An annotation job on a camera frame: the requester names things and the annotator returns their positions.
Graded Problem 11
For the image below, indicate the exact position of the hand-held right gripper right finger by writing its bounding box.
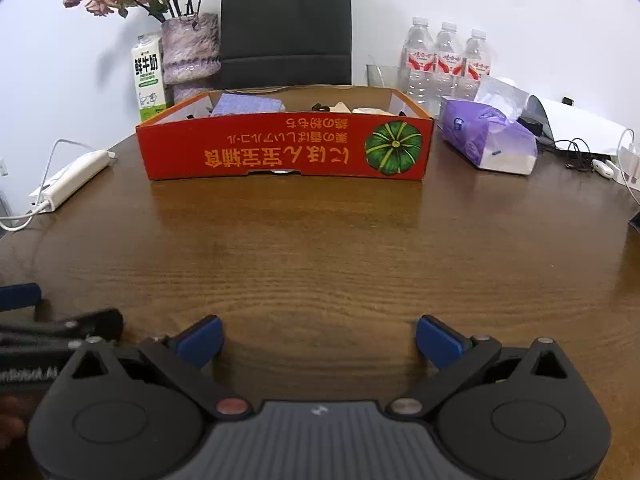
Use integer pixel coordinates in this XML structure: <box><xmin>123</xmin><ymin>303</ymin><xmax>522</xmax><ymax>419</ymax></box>
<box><xmin>385</xmin><ymin>314</ymin><xmax>571</xmax><ymax>421</ymax></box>

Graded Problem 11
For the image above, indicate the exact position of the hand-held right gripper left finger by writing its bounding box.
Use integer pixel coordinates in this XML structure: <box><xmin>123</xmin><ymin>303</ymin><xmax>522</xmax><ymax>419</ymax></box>
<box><xmin>70</xmin><ymin>314</ymin><xmax>253</xmax><ymax>421</ymax></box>

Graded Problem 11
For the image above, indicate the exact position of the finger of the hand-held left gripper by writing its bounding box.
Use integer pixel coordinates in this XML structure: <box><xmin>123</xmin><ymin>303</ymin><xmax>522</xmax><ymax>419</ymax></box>
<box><xmin>0</xmin><ymin>308</ymin><xmax>124</xmax><ymax>347</ymax></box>
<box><xmin>0</xmin><ymin>283</ymin><xmax>42</xmax><ymax>312</ymax></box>

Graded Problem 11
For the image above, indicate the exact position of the red cardboard box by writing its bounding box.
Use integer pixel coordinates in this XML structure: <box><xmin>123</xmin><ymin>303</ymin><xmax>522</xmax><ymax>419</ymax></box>
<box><xmin>136</xmin><ymin>85</ymin><xmax>435</xmax><ymax>182</ymax></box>

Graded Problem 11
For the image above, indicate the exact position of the purple cloth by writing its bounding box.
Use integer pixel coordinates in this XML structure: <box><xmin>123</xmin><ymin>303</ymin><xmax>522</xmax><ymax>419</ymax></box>
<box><xmin>209</xmin><ymin>92</ymin><xmax>287</xmax><ymax>117</ymax></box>

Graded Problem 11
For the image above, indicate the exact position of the wooden desktop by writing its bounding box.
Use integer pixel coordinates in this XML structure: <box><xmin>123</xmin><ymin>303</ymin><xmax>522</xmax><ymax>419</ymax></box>
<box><xmin>0</xmin><ymin>97</ymin><xmax>640</xmax><ymax>480</ymax></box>

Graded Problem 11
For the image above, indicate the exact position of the white desktop device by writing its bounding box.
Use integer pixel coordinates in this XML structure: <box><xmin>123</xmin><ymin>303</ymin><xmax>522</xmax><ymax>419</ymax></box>
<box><xmin>517</xmin><ymin>94</ymin><xmax>640</xmax><ymax>153</ymax></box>

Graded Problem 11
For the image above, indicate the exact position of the person's left hand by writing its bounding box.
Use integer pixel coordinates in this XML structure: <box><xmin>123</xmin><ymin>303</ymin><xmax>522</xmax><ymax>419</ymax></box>
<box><xmin>0</xmin><ymin>394</ymin><xmax>28</xmax><ymax>451</ymax></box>

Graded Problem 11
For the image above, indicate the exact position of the white power bank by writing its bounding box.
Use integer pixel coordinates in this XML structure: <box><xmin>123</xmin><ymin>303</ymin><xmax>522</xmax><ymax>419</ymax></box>
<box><xmin>28</xmin><ymin>149</ymin><xmax>112</xmax><ymax>212</ymax></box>

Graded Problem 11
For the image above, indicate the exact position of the purple tissue pack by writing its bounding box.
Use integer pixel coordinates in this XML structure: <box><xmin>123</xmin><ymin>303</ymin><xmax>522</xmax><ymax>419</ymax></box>
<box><xmin>440</xmin><ymin>76</ymin><xmax>539</xmax><ymax>177</ymax></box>

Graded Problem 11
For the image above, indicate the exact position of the green white milk carton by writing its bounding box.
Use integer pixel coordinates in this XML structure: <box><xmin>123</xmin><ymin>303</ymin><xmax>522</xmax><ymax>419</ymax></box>
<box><xmin>131</xmin><ymin>31</ymin><xmax>168</xmax><ymax>123</ymax></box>

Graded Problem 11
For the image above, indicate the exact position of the white plug charger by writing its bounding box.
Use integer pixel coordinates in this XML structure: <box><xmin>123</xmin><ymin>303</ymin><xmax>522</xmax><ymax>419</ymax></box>
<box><xmin>617</xmin><ymin>127</ymin><xmax>640</xmax><ymax>193</ymax></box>

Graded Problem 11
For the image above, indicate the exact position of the clear plastic container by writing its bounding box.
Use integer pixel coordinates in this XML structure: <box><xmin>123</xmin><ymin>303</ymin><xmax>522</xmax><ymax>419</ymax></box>
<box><xmin>366</xmin><ymin>64</ymin><xmax>403</xmax><ymax>89</ymax></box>

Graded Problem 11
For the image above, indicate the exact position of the clear water bottle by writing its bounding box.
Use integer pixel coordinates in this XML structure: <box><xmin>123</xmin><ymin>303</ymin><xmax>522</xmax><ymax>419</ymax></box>
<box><xmin>400</xmin><ymin>16</ymin><xmax>436</xmax><ymax>106</ymax></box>
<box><xmin>462</xmin><ymin>29</ymin><xmax>493</xmax><ymax>101</ymax></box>
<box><xmin>434</xmin><ymin>21</ymin><xmax>467</xmax><ymax>111</ymax></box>

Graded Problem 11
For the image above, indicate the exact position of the purple textured vase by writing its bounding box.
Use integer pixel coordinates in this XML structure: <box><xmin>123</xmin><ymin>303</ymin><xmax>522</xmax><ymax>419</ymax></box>
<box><xmin>160</xmin><ymin>12</ymin><xmax>221</xmax><ymax>108</ymax></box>

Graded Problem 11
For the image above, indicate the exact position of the black chair back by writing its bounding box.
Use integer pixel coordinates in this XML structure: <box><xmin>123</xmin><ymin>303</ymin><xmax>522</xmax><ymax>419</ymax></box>
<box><xmin>220</xmin><ymin>0</ymin><xmax>353</xmax><ymax>90</ymax></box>

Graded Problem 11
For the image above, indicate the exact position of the thin black cable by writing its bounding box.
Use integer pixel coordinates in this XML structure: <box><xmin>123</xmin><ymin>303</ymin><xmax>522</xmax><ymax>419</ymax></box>
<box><xmin>550</xmin><ymin>137</ymin><xmax>608</xmax><ymax>172</ymax></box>

